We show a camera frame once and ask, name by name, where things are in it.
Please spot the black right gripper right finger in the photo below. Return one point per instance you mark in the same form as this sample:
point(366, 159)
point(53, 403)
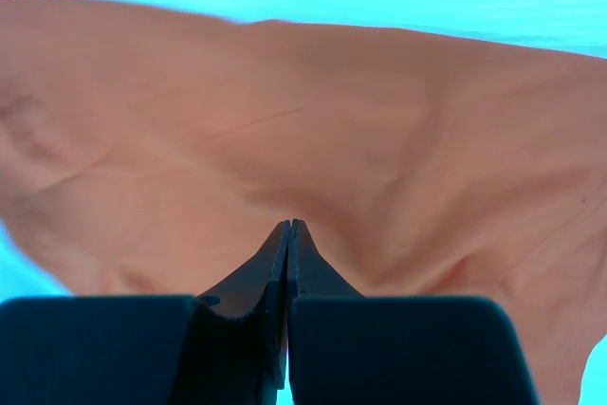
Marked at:
point(346, 348)

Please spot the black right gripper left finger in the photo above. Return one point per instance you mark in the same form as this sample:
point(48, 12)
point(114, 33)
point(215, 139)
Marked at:
point(225, 346)

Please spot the orange t shirt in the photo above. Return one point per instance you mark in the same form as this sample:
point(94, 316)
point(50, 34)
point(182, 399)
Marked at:
point(148, 150)

